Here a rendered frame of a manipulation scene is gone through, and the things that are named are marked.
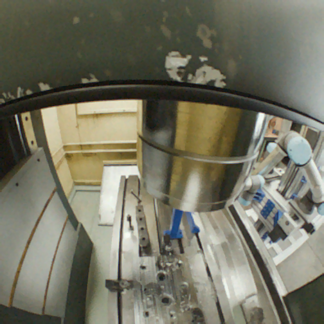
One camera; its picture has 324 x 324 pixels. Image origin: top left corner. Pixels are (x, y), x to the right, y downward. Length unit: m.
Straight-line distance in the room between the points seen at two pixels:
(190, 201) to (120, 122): 1.13
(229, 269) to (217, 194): 0.87
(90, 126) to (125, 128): 0.31
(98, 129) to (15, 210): 1.01
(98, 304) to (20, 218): 0.70
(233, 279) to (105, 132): 1.40
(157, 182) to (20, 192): 0.41
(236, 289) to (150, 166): 0.93
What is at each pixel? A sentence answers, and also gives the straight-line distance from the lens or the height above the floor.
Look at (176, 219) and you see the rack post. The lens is 0.68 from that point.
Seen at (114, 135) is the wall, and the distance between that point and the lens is 1.28.
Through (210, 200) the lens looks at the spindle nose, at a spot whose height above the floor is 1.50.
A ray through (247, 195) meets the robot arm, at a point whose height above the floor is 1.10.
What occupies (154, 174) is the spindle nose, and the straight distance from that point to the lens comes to 0.15.
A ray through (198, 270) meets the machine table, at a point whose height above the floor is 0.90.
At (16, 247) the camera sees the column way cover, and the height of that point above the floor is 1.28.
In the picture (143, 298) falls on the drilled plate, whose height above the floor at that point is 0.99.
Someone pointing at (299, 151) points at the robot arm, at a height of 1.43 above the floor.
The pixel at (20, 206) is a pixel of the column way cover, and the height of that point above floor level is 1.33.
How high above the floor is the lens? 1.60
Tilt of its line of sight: 31 degrees down
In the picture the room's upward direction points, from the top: 4 degrees clockwise
